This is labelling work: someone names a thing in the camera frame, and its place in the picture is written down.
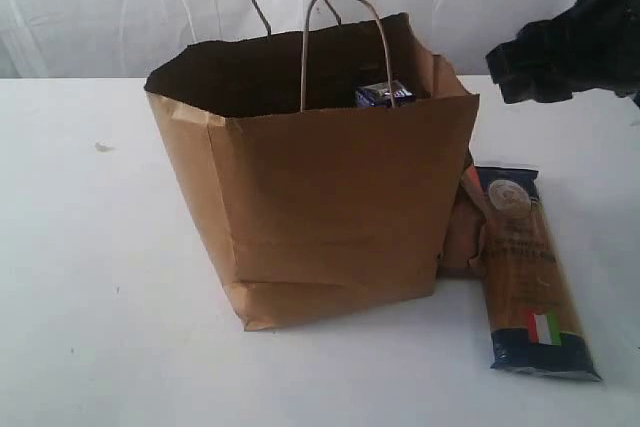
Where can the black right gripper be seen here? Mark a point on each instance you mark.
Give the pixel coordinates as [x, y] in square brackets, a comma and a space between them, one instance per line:
[593, 44]

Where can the blue and white milk carton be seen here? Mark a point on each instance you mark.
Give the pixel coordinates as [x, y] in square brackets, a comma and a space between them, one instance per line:
[380, 94]

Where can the brown pouch with orange label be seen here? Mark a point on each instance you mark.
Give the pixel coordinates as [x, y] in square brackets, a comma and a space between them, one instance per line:
[464, 242]

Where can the spaghetti packet with Italian flag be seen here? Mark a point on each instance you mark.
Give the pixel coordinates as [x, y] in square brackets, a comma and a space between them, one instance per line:
[534, 326]

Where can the brown paper shopping bag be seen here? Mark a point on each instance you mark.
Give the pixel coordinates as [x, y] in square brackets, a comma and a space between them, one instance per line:
[308, 205]

